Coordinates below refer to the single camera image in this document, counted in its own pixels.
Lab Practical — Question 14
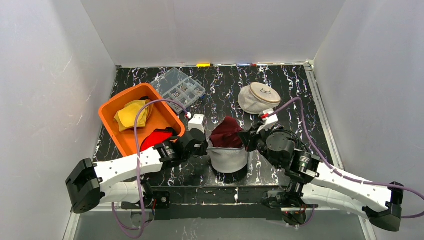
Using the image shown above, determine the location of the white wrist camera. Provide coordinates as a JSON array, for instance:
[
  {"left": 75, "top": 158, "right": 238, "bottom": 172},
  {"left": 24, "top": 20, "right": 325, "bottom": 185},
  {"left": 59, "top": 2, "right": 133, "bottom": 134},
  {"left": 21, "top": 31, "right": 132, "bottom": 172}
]
[
  {"left": 188, "top": 114, "right": 205, "bottom": 133},
  {"left": 256, "top": 108, "right": 279, "bottom": 134}
]

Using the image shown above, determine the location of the black coiled cable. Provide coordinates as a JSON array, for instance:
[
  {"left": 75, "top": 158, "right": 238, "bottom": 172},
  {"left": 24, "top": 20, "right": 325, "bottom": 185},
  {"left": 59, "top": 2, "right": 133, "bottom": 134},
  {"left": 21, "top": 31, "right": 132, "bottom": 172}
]
[{"left": 281, "top": 128, "right": 307, "bottom": 150}]

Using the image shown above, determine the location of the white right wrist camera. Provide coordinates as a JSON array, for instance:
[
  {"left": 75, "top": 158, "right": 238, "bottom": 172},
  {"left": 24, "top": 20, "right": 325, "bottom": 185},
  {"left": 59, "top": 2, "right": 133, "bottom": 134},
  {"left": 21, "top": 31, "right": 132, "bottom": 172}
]
[{"left": 256, "top": 108, "right": 279, "bottom": 134}]

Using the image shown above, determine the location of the white mesh bag beige trim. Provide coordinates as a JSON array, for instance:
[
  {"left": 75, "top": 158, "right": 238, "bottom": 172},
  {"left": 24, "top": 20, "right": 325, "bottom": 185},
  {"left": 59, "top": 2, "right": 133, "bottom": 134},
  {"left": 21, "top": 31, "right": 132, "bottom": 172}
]
[{"left": 237, "top": 82, "right": 282, "bottom": 115}]

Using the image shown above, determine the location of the orange plastic basin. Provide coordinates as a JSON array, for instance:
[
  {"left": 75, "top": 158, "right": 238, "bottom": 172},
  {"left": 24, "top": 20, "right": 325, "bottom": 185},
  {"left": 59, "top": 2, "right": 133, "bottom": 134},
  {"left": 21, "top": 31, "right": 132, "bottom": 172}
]
[{"left": 98, "top": 83, "right": 186, "bottom": 157}]

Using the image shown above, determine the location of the red mesh bag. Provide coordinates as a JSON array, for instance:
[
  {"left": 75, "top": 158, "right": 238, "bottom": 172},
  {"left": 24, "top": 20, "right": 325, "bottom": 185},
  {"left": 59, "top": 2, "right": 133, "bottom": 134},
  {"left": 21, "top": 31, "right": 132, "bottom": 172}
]
[{"left": 139, "top": 127, "right": 178, "bottom": 152}]

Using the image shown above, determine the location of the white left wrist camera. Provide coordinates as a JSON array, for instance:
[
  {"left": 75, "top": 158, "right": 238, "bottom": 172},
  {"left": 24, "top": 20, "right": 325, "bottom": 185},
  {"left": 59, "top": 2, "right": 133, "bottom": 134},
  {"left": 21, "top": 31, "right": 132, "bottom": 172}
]
[{"left": 188, "top": 114, "right": 205, "bottom": 133}]

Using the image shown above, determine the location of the clear plastic screw box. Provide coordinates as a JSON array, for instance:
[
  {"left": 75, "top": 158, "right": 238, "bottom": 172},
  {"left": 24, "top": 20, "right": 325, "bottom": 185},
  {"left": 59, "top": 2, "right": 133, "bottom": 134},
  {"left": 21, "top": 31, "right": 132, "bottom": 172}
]
[{"left": 150, "top": 67, "right": 206, "bottom": 110}]

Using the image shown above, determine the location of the white mesh bag blue trim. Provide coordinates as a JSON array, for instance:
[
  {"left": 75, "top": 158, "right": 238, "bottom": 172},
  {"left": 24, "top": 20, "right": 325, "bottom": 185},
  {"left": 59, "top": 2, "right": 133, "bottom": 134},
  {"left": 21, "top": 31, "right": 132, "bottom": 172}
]
[{"left": 206, "top": 147, "right": 252, "bottom": 174}]

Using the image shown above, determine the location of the yellow marker on wall edge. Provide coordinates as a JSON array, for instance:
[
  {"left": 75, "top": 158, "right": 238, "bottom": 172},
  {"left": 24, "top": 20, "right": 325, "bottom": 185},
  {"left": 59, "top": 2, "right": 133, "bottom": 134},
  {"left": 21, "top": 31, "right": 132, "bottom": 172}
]
[{"left": 196, "top": 63, "right": 213, "bottom": 68}]

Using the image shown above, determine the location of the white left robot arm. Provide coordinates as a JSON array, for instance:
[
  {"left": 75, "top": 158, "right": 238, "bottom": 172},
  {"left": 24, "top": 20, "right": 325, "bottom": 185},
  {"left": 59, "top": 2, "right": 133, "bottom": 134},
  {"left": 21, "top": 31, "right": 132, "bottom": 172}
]
[{"left": 65, "top": 129, "right": 208, "bottom": 214}]

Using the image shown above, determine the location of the yellow cloth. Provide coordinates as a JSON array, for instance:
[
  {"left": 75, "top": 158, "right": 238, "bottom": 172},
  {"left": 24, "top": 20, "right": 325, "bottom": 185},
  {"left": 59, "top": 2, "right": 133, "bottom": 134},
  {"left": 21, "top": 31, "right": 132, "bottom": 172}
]
[{"left": 114, "top": 99, "right": 152, "bottom": 132}]

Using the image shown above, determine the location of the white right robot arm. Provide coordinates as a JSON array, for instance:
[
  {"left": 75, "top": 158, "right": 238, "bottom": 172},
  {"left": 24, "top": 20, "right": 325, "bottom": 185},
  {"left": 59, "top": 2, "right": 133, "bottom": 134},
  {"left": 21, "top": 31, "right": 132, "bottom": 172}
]
[{"left": 237, "top": 129, "right": 404, "bottom": 232}]

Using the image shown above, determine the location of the maroon bra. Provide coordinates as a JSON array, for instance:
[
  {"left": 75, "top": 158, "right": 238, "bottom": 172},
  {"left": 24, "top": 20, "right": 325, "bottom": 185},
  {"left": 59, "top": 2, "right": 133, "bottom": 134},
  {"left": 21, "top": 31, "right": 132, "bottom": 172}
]
[{"left": 209, "top": 116, "right": 244, "bottom": 149}]

